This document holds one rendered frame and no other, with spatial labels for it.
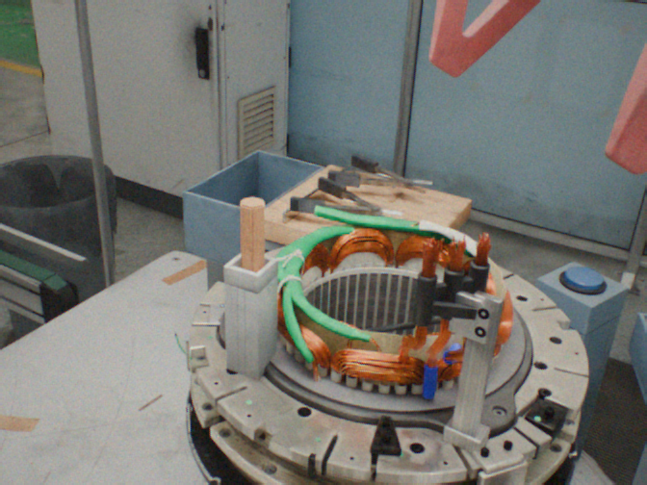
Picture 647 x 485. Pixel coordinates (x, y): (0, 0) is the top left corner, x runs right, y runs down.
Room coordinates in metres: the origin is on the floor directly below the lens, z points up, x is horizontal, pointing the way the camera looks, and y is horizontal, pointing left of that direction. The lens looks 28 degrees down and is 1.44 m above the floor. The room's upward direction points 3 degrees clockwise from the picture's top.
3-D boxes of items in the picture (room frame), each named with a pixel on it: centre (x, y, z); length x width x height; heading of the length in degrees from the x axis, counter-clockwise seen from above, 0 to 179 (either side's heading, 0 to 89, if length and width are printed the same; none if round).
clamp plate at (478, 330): (0.37, -0.09, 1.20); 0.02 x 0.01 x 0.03; 59
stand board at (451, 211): (0.79, -0.05, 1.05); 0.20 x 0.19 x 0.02; 63
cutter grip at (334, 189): (0.79, -0.01, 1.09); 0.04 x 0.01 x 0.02; 48
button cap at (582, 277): (0.70, -0.28, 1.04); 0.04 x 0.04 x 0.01
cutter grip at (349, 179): (0.82, -0.02, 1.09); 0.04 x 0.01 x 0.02; 78
